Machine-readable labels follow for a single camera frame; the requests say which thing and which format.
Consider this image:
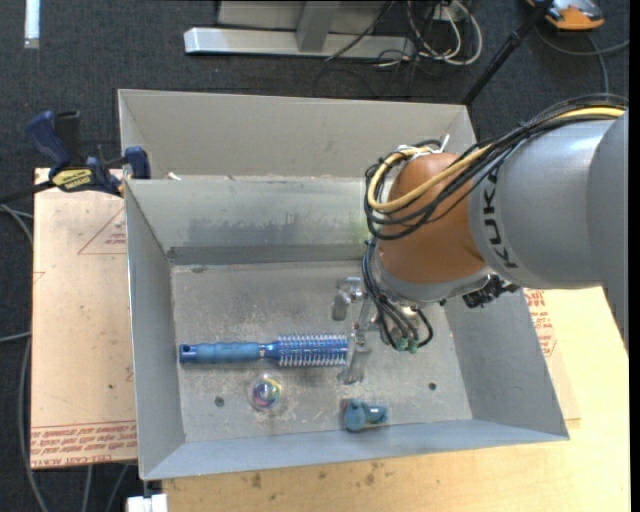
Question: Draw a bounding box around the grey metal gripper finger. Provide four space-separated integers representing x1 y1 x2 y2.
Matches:
337 344 374 386
331 276 365 322

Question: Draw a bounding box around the small teal toy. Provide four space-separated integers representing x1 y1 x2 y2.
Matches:
341 397 390 433

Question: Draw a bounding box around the grey metal bin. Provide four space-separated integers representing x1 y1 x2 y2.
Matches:
117 88 571 482

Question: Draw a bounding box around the clear ball with colourful swirl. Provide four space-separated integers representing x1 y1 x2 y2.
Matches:
248 374 285 413

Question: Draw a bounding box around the blue hairbrush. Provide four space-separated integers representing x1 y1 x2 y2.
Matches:
178 333 350 369

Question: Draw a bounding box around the brown cardboard board red print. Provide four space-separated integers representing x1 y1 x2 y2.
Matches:
29 167 584 471

